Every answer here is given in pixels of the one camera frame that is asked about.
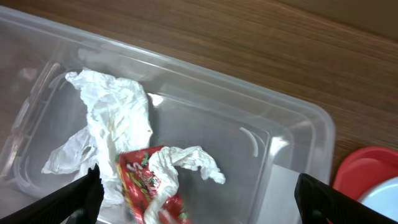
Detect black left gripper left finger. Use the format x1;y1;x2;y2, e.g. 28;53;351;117
1;165;104;224

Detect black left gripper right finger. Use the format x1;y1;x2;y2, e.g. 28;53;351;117
294;174;397;224

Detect red snack wrapper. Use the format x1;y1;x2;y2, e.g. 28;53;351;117
116;146;192;224

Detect small twisted white napkin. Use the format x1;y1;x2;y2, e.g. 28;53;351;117
144;146;226;223

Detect large white napkin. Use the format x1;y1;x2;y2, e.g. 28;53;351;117
41;68;153;207

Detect clear plastic waste bin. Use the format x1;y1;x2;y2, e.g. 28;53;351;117
1;7;335;223

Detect red plastic tray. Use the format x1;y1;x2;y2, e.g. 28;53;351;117
333;146;397;200

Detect light blue plate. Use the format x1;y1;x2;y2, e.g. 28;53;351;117
358;177;398;222

